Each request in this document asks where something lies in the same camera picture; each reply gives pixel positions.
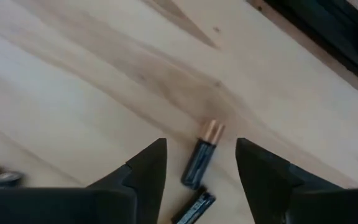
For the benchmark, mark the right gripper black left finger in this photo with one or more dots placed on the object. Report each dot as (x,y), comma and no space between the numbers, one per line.
(141,193)

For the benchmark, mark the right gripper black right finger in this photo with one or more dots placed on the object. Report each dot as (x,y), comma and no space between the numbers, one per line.
(269,193)

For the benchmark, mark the silver black battery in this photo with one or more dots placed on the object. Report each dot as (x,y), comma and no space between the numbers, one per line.
(9,179)

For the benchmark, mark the black aluminium table frame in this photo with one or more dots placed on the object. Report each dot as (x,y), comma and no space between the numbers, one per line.
(337,31)

